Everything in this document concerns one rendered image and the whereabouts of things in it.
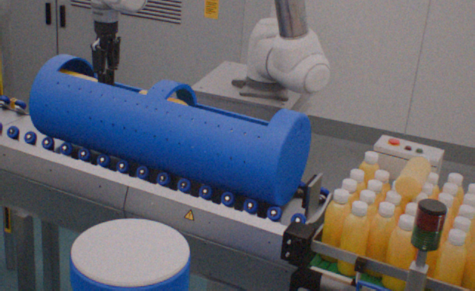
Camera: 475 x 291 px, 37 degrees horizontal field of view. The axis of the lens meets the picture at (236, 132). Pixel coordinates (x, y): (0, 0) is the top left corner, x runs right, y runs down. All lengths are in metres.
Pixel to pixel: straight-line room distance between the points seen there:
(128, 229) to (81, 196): 0.60
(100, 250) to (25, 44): 2.63
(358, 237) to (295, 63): 0.71
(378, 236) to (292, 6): 0.82
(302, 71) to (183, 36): 1.47
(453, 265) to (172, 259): 0.69
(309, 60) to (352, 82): 2.53
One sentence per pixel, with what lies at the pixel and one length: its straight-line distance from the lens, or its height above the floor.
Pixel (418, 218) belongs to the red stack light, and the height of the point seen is 1.23.
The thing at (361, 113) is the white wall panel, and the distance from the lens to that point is 4.90.
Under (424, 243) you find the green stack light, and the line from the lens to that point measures 1.60.
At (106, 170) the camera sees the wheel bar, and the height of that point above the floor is 0.93.
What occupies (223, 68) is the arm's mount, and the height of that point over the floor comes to 1.08.
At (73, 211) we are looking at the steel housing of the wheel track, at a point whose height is 0.73.
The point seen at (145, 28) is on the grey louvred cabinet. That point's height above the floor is 0.96.
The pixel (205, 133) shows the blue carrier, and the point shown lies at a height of 1.16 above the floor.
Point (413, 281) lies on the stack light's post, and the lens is 1.66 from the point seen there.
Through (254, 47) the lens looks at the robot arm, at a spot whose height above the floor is 1.25.
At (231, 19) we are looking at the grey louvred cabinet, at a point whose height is 1.08.
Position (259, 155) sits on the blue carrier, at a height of 1.14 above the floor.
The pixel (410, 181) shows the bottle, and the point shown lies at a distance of 1.92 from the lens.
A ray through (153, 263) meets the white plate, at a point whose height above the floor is 1.04.
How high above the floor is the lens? 1.98
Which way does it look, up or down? 24 degrees down
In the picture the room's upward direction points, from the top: 5 degrees clockwise
